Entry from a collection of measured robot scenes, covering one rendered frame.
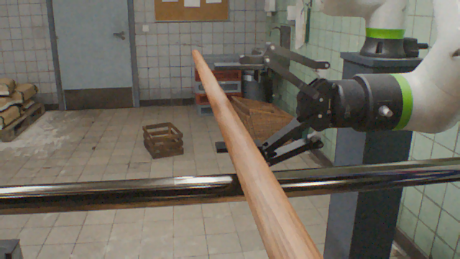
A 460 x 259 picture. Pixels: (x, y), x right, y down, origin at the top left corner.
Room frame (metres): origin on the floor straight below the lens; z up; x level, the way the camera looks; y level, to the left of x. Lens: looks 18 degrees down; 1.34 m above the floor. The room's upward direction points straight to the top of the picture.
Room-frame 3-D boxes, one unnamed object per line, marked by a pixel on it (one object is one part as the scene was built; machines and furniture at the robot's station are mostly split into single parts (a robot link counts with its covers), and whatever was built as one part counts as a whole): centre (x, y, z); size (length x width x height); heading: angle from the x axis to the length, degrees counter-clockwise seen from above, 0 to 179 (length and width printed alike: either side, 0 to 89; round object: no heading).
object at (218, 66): (0.52, -0.01, 1.26); 0.07 x 0.03 x 0.01; 98
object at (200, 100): (4.78, 0.16, 0.23); 0.60 x 0.40 x 0.16; 98
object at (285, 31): (4.34, -0.47, 0.71); 0.47 x 0.36 x 0.91; 8
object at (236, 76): (4.78, 0.17, 0.53); 0.60 x 0.40 x 0.16; 95
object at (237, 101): (3.54, -0.32, 0.32); 0.56 x 0.49 x 0.28; 16
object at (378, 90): (0.55, -0.22, 1.20); 0.12 x 0.06 x 0.09; 8
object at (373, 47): (1.19, -0.56, 1.23); 0.26 x 0.15 x 0.06; 103
